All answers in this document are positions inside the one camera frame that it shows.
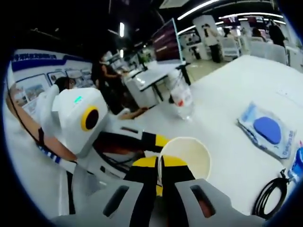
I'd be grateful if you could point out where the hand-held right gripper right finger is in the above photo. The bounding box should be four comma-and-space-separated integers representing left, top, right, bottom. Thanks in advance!
161, 155, 265, 227

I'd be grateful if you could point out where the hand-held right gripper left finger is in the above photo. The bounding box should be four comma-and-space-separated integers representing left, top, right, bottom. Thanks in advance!
51, 155, 159, 227

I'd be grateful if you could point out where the white paper cup green print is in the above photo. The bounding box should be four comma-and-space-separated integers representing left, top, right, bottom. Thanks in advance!
158, 136, 212, 190

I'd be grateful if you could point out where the clear plastic bag with red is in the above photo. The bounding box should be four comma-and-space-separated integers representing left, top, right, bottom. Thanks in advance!
168, 69, 195, 122

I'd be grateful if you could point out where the blue wet wipes packet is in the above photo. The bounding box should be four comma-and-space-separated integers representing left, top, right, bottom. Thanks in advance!
236, 101, 298, 159

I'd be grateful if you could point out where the blue pink tissue packet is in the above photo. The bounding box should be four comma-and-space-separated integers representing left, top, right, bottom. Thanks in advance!
287, 146, 303, 183

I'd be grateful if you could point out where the white round tabletop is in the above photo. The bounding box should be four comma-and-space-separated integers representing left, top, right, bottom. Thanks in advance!
93, 54, 303, 217

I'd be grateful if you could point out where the white blue striped clothing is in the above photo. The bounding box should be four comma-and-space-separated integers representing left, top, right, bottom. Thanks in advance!
36, 143, 79, 173

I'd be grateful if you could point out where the white side desk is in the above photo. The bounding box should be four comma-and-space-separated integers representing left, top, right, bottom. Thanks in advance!
122, 62, 191, 108

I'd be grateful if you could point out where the large display screen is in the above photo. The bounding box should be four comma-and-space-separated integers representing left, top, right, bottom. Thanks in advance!
151, 18, 184, 65

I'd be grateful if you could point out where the blue white wall poster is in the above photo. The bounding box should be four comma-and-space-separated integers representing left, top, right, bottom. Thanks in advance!
10, 49, 94, 115

